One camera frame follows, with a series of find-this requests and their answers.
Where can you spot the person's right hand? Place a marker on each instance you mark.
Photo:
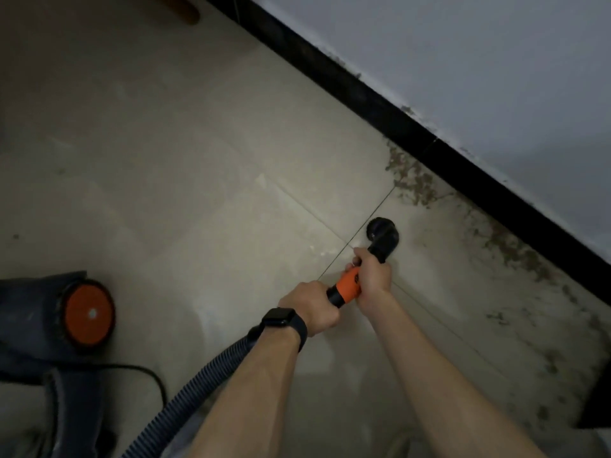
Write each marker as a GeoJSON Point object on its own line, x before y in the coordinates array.
{"type": "Point", "coordinates": [374, 281]}

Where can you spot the person's left hand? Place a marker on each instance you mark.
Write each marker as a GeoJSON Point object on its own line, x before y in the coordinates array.
{"type": "Point", "coordinates": [310, 310]}

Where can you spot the grey vacuum cleaner orange knobs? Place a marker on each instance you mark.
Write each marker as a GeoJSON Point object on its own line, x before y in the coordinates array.
{"type": "Point", "coordinates": [28, 329]}

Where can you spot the person's right forearm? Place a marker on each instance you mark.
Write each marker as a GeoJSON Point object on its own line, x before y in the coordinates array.
{"type": "Point", "coordinates": [439, 391]}

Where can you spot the person's left forearm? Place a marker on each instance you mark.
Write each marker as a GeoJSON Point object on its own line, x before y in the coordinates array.
{"type": "Point", "coordinates": [243, 405]}

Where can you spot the black smartwatch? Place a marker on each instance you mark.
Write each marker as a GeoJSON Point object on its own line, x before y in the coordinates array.
{"type": "Point", "coordinates": [284, 321]}

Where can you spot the black baseboard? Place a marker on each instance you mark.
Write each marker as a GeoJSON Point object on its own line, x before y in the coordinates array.
{"type": "Point", "coordinates": [429, 138]}

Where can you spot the white shoe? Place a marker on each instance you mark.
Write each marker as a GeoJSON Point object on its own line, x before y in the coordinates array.
{"type": "Point", "coordinates": [398, 445]}

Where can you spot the wooden folding table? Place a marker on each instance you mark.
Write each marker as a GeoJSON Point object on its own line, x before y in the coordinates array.
{"type": "Point", "coordinates": [184, 9]}

